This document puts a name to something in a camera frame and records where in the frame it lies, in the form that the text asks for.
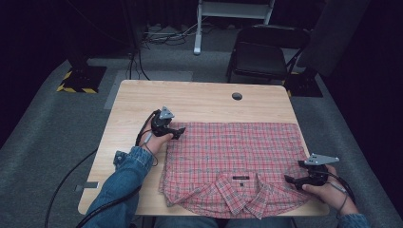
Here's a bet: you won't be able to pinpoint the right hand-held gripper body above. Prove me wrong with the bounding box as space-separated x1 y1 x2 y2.
304 153 340 187

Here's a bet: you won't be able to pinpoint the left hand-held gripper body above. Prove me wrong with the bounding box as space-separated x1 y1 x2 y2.
151 105 175 138

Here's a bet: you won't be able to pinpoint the red plaid short-sleeved shirt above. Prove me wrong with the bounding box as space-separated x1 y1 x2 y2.
158 122 313 220

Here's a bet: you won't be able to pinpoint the person's left hand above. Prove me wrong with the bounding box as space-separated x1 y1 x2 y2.
139 122 175 156

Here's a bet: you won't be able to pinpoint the person's right hand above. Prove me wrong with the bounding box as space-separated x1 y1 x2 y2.
301 165 359 217

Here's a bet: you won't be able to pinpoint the person's right leg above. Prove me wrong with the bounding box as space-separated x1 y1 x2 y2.
226 217 293 228

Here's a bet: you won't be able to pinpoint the person's leg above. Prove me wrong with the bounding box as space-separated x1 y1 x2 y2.
226 217 293 228
153 216 220 228

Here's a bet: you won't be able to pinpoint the black stand base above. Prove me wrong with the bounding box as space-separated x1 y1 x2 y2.
282 67 324 98

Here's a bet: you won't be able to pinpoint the person's left leg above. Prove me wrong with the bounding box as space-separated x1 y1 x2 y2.
153 216 220 228

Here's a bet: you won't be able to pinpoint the black base with yellow stripes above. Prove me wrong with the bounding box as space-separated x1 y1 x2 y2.
56 65 108 95

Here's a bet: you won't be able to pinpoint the grey tape strip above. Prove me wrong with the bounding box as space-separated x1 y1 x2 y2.
74 180 100 193

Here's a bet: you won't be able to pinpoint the white metal stand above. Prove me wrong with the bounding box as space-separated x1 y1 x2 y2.
193 0 276 56

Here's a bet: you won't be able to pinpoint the black pole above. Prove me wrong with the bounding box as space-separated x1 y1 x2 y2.
122 0 142 56

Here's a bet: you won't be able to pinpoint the black folding chair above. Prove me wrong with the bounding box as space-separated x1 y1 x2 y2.
225 24 312 85

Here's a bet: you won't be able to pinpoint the grey fabric panel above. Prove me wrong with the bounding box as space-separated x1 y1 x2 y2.
297 0 372 77

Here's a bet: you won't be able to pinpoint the right hand-held gripper black cable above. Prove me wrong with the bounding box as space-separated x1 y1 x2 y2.
317 170 356 205

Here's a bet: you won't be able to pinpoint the black hanging cables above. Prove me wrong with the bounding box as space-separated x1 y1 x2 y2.
127 47 151 82

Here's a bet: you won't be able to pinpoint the bundle of floor cables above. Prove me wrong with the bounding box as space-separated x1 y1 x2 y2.
141 22 203 48

